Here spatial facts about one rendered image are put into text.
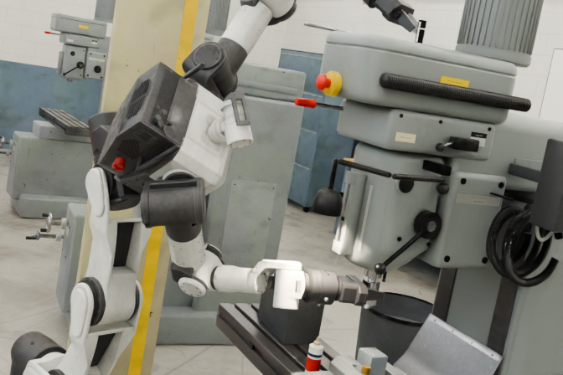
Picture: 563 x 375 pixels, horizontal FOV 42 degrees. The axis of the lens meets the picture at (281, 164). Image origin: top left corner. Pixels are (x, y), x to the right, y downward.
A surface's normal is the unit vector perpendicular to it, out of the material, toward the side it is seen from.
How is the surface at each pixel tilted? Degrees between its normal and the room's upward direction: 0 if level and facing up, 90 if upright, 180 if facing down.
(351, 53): 90
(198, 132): 58
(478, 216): 90
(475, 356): 64
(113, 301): 81
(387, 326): 94
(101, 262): 90
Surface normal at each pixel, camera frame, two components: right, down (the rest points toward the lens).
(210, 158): 0.69, -0.33
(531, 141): 0.45, 0.20
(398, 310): -0.07, 0.06
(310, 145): -0.88, -0.09
